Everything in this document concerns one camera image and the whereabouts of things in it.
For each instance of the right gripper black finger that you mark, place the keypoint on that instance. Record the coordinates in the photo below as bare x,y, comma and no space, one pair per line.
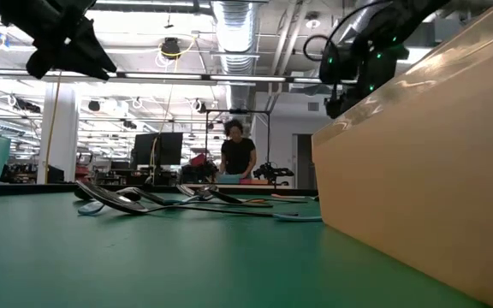
335,108

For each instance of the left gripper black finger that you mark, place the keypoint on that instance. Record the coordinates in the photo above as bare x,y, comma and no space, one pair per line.
43,60
86,55

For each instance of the black background robot arm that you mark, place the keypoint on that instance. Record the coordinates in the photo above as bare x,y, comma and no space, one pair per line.
272,171

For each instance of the black ceiling spotlight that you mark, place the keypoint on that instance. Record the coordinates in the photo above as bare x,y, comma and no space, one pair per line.
94,105
202,107

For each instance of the grey door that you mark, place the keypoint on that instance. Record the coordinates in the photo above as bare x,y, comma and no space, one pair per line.
304,162

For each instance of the white pillar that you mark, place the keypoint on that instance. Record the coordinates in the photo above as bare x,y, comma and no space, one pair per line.
64,137

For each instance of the black overhead light bar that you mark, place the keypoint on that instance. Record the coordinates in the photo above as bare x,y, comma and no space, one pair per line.
246,78

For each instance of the orange plastic bin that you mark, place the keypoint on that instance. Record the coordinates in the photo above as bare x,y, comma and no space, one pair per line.
422,171

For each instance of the person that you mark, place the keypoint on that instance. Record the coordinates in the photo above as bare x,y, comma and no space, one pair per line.
238,156

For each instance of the small pink bin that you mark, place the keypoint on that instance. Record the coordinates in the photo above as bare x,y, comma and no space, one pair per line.
255,181

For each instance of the black computer monitor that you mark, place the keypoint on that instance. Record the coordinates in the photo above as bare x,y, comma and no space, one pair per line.
156,147

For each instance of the small teal bin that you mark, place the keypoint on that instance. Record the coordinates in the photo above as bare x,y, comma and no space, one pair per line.
230,179

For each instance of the black metal spoon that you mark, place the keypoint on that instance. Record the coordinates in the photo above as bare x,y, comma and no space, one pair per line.
114,201
227,197

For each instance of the green table mat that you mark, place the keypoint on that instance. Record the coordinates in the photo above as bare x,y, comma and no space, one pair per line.
144,265

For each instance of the black background frame stand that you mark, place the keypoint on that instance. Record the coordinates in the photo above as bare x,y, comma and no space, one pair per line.
251,111

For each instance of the black ceiling dome camera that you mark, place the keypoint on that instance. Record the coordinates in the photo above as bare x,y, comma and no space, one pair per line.
170,48

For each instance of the silver ventilation duct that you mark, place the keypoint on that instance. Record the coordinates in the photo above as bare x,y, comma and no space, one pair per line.
235,34

